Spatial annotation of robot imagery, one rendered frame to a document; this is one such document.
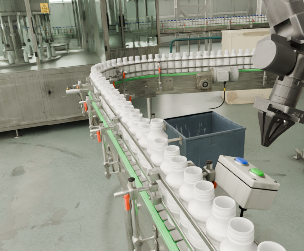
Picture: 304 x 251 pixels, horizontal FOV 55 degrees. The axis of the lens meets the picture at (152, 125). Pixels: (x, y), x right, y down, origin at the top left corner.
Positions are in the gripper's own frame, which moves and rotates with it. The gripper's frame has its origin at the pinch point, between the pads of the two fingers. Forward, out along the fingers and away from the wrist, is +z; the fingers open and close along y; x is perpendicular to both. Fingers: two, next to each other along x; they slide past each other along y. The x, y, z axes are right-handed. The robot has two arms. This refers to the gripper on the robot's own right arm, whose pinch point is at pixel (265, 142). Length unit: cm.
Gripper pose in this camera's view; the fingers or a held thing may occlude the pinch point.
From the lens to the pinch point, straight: 69.4
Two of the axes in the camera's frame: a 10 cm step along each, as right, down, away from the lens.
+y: 3.1, 3.0, -9.0
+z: -2.9, 9.3, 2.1
